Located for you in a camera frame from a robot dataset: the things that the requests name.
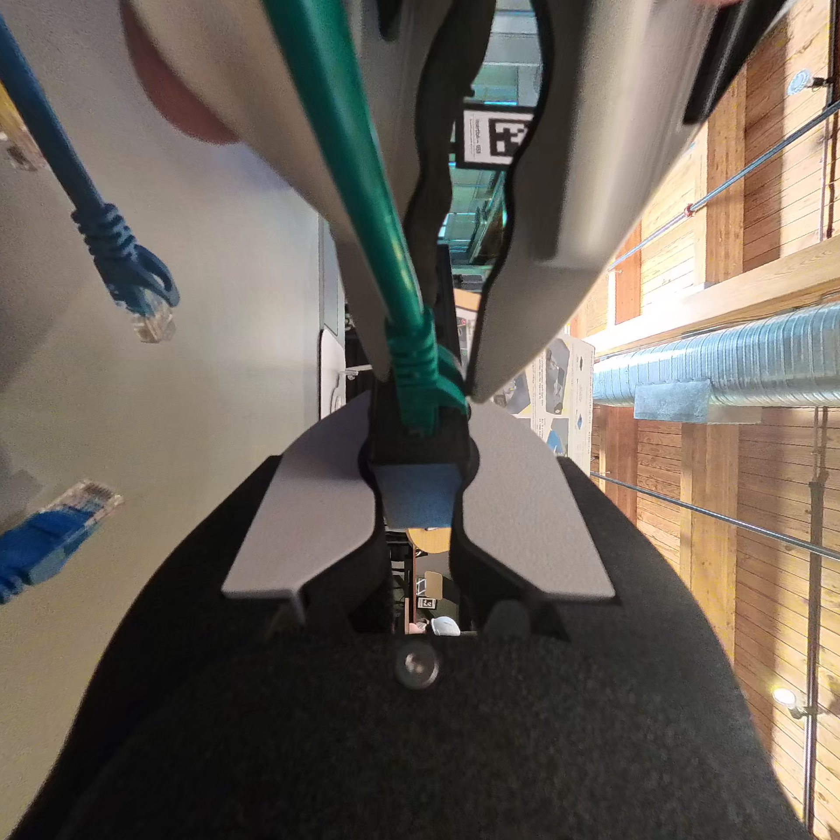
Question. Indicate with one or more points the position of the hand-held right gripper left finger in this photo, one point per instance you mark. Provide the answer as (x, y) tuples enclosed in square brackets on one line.
[(308, 512)]

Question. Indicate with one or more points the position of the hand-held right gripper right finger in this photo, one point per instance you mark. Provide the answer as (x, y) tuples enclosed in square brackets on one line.
[(531, 512)]

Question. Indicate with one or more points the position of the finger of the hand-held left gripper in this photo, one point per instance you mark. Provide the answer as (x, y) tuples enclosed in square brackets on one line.
[(590, 131), (262, 98)]

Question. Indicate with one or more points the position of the black network switch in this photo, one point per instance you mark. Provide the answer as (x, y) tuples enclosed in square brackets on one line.
[(407, 453)]

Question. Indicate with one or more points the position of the black white marker sign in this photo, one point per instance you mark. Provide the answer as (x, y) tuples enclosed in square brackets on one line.
[(499, 138)]

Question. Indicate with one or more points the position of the instruction sheet on wooden board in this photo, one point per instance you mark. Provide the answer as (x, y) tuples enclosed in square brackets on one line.
[(564, 380)]

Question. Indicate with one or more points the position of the white tablet stand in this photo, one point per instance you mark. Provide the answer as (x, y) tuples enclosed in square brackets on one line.
[(330, 367)]

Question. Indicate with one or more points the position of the silver ventilation duct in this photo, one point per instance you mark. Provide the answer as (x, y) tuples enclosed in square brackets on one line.
[(754, 354)]

